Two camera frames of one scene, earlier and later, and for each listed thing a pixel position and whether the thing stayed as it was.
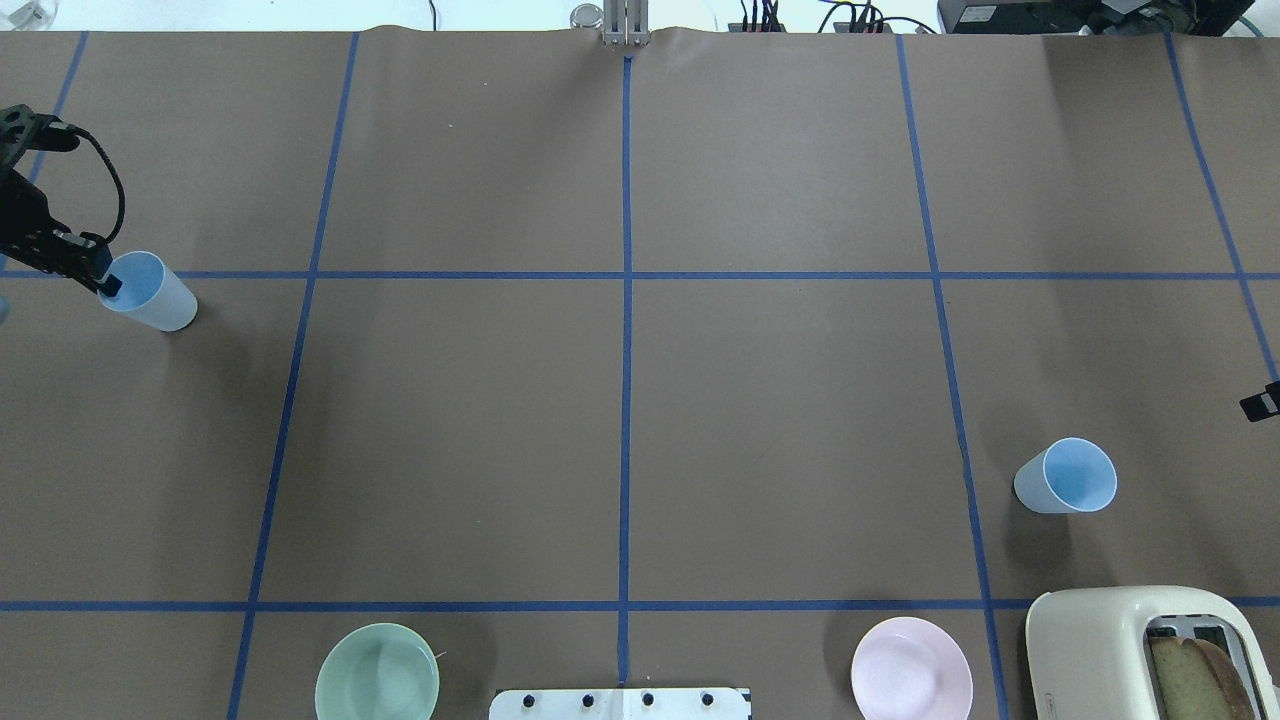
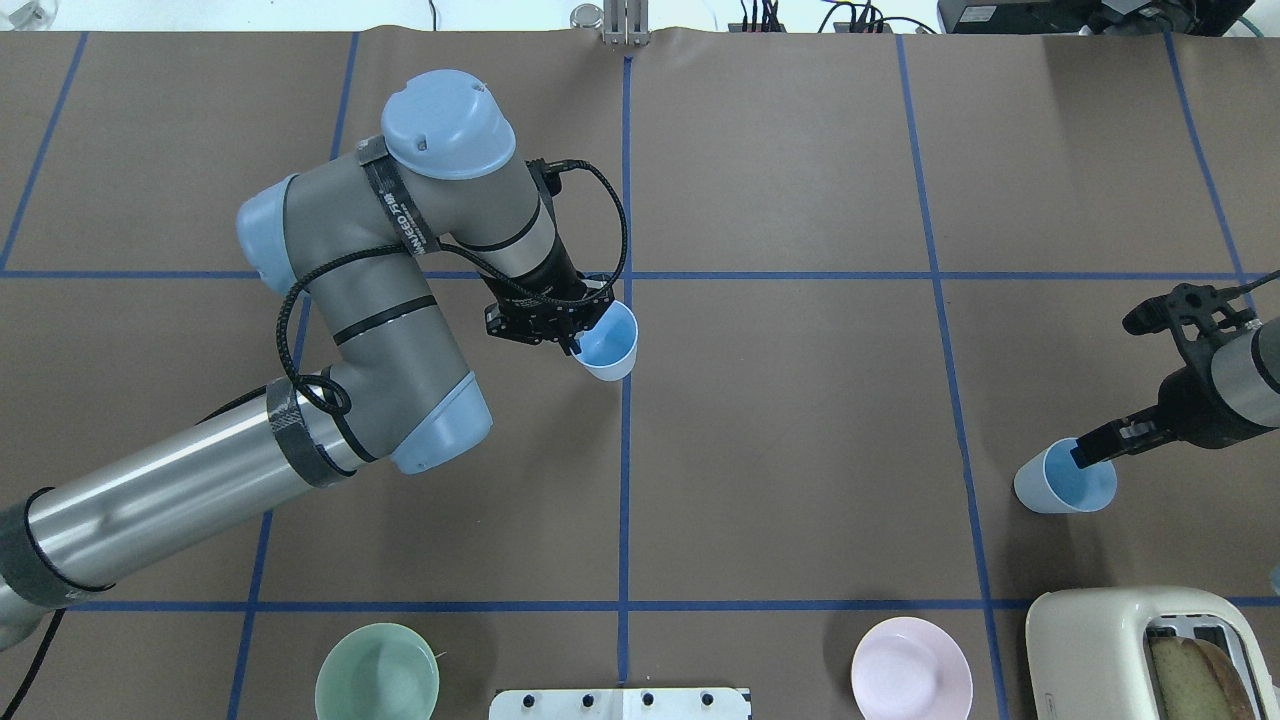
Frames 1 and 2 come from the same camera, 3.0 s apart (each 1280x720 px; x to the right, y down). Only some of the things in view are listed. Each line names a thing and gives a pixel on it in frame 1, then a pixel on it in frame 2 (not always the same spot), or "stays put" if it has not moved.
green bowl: (378, 672) stays put
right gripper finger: (1261, 405) to (1128, 435)
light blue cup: (150, 292) to (609, 347)
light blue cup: (1072, 475) stays put
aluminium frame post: (626, 22) stays put
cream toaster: (1088, 649) stays put
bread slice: (1198, 681) stays put
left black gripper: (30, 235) to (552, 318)
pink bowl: (908, 668) stays put
